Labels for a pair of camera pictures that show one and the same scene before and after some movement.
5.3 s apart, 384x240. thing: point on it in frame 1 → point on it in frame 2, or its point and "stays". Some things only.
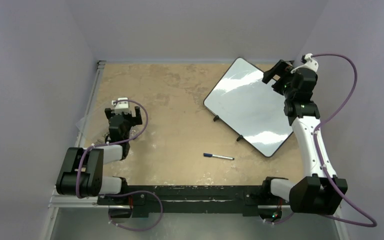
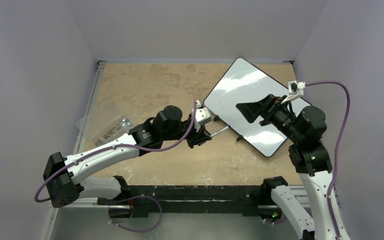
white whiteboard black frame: x=248 y=106 stays
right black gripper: x=278 y=78 → x=268 y=110
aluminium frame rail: x=57 y=201 stays
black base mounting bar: x=249 y=199 stays
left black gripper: x=134 y=120 → x=199 y=137
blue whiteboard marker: x=222 y=157 → x=227 y=127
